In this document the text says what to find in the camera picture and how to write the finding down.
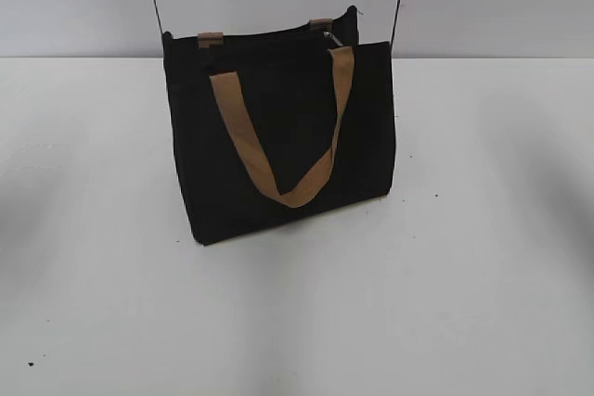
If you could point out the black tote bag tan handles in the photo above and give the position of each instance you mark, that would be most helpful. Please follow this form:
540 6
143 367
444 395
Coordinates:
272 128

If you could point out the silver zipper pull with ring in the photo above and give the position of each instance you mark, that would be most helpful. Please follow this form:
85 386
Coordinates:
331 41

